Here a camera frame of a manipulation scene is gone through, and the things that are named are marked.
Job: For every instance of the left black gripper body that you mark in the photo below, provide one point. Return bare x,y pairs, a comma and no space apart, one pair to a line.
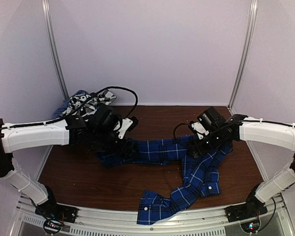
123,150

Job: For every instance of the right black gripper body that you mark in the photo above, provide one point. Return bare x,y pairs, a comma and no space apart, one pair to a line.
202,150

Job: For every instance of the blue plaid long sleeve shirt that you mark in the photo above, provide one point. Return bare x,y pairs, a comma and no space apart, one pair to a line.
200,177

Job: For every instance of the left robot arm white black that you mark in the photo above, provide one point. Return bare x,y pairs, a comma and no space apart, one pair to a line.
102,131

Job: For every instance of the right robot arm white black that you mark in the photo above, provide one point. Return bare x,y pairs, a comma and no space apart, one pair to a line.
213,130

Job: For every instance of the black white patterned shirt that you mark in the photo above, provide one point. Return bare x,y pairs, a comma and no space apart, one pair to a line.
85,105

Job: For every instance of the small blue check shirt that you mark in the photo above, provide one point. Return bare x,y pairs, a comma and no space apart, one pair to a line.
64,106

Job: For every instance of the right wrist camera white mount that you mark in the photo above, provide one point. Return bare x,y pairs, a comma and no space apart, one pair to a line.
198,129

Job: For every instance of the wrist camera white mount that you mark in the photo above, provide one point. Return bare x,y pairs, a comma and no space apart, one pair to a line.
198,129
127,124

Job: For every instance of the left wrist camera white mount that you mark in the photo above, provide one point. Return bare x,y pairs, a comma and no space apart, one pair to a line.
127,124

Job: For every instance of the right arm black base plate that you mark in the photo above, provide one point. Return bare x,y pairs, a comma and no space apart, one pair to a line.
244,211

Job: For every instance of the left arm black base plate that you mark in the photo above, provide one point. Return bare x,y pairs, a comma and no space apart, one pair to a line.
60,212

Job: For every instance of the front aluminium rail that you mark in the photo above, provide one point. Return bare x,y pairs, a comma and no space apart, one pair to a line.
210,221

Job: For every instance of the right aluminium corner post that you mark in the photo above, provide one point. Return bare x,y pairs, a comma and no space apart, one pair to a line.
250,29

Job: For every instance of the aluminium corner post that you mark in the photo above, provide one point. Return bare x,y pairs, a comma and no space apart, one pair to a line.
53,47
250,29

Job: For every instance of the left aluminium corner post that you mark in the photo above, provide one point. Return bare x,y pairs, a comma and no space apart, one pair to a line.
53,47

